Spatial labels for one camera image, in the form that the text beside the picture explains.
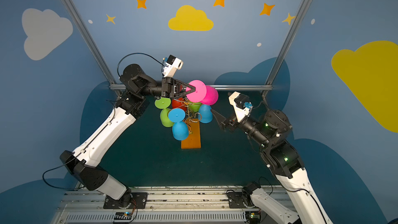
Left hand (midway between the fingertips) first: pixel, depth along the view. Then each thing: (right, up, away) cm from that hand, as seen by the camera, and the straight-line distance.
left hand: (193, 88), depth 51 cm
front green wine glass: (-15, -5, +20) cm, 25 cm away
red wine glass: (-8, -4, +23) cm, 25 cm away
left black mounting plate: (-30, -49, +18) cm, 60 cm away
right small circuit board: (+29, -60, +22) cm, 70 cm away
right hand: (+11, -3, +3) cm, 12 cm away
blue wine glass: (-7, -16, +21) cm, 28 cm away
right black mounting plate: (+20, -52, +24) cm, 60 cm away
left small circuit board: (-34, -58, +22) cm, 71 cm away
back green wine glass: (0, -6, +33) cm, 34 cm away
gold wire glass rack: (0, -12, +34) cm, 36 cm away
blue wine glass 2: (+5, -10, +28) cm, 31 cm away
